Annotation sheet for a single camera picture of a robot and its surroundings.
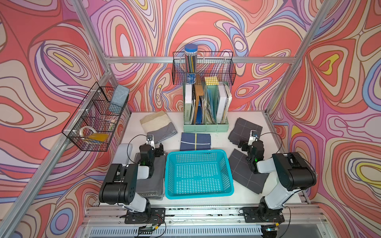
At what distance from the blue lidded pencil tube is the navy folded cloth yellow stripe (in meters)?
0.38

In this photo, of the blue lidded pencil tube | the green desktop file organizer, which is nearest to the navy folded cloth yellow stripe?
the green desktop file organizer

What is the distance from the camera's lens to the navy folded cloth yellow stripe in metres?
1.01

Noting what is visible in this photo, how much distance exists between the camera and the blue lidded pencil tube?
733 millimetres
